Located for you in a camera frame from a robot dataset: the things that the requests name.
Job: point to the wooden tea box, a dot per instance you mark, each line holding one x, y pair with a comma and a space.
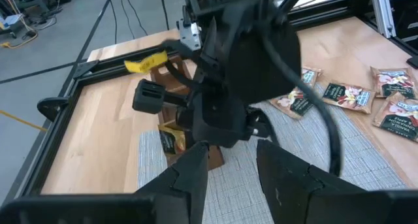
161, 75

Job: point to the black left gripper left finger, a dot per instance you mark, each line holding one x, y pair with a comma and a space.
183, 191

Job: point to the small black device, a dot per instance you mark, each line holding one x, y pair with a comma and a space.
413, 62

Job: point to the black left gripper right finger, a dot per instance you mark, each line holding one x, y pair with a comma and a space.
284, 185

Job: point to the silver aluminium extrusion post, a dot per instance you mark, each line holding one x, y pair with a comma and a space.
383, 11

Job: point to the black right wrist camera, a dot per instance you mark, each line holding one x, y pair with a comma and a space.
148, 96

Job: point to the grey woven placemat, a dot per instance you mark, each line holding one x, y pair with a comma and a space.
233, 191

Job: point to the black frame foot clamp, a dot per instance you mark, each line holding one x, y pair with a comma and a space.
52, 108

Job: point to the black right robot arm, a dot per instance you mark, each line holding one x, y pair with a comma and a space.
261, 64

